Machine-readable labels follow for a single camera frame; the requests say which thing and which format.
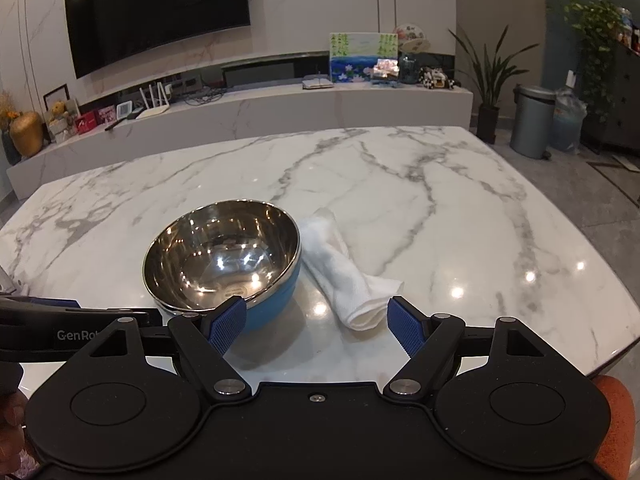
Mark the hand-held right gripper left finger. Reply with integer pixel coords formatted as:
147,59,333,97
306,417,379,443
75,296,253,400

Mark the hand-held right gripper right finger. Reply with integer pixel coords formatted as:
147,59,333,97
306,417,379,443
382,296,557,400

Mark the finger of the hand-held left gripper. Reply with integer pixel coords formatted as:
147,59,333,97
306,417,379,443
81,309,164,331

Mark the steel bowl with blue outside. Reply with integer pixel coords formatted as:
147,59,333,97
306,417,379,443
142,200,303,333

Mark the white towel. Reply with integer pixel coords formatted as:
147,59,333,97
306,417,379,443
299,206,405,332

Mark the person's left hand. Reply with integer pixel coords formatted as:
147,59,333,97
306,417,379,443
0,390,28,461

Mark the gold vase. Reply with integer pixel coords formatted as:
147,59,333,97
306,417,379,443
9,111,45,159

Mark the white router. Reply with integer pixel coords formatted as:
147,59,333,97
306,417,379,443
137,85,171,120

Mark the teddy bear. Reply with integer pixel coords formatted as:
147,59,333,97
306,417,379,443
47,101,71,127

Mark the dried flower bunch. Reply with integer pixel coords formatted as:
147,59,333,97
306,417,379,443
0,89,22,132

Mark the tall-leaf potted plant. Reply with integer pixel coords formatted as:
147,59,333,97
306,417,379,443
447,25,527,144

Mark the marble television bench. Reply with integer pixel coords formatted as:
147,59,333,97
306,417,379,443
6,84,473,202

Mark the orange round cushion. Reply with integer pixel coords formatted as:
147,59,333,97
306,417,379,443
594,375,640,480

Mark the grey metal trash can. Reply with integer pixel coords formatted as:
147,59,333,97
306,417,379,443
510,85,558,160

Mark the black and white toy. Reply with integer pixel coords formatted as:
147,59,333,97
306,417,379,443
417,66,459,91

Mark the black soundbar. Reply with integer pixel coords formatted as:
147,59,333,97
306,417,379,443
222,58,296,87

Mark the glass jar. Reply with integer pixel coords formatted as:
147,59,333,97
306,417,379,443
398,54,421,85

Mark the shiny foil box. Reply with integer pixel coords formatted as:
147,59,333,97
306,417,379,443
372,58,401,84

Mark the lotus pond painting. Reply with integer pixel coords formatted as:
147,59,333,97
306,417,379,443
329,31,399,84

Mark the round printed hand fan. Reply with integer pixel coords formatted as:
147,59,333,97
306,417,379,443
392,23,434,54

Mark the dark grey cabinet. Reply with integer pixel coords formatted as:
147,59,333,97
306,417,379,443
595,42,640,155

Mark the green ivy plant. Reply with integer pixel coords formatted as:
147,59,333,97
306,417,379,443
562,0,626,126

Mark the black picture frame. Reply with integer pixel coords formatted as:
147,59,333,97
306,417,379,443
42,84,71,117

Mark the black wall television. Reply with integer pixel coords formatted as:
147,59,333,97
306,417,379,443
64,0,251,79

